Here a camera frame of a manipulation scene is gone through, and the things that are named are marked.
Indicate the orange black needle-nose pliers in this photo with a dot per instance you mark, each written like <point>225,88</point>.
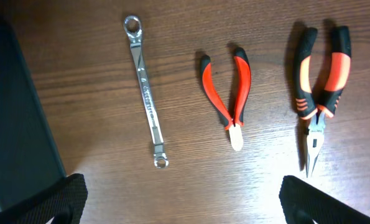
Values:
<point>315,109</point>

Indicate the small red pliers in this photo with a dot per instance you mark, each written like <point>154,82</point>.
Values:
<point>232,117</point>

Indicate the silver double ring wrench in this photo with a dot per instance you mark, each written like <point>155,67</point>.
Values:
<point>133,29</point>

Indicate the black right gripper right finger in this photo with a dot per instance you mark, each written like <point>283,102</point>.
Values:
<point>303,203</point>

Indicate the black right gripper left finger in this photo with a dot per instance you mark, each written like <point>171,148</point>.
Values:
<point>61,203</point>

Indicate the black open box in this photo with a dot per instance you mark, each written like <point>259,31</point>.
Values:
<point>29,160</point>

